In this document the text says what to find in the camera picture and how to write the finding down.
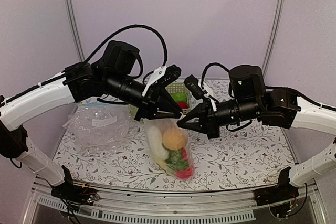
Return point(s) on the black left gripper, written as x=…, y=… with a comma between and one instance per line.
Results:
x=150, y=104

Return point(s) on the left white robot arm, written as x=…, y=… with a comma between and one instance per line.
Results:
x=110, y=75

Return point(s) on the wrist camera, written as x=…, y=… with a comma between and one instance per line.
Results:
x=192, y=84
x=163, y=76

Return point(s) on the pink zip top bag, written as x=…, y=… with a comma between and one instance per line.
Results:
x=162, y=124

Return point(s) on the orange toy fruit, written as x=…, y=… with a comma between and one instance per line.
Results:
x=174, y=139

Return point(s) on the green toy pepper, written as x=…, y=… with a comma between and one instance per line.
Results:
x=180, y=97

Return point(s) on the floral table mat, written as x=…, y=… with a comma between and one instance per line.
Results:
x=247, y=158

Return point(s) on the dark red toy fruit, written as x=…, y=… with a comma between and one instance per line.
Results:
x=182, y=105

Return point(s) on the aluminium front rail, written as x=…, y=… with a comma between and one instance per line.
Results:
x=127, y=205

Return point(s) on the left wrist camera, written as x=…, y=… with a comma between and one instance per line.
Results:
x=163, y=76

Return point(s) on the beige plastic basket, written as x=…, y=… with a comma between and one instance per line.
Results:
x=178, y=87

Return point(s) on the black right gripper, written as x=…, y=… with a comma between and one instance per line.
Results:
x=208, y=124

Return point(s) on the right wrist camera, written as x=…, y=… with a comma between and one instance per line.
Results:
x=192, y=84

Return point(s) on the clear plastic bag with label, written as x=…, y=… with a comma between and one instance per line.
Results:
x=100, y=127

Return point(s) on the right aluminium frame post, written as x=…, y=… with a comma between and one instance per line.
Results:
x=273, y=35

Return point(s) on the left aluminium frame post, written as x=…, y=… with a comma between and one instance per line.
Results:
x=74, y=29

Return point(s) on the aluminium frame post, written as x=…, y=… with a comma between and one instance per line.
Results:
x=74, y=29
x=273, y=35

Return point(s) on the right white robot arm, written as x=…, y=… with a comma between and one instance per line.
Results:
x=273, y=106

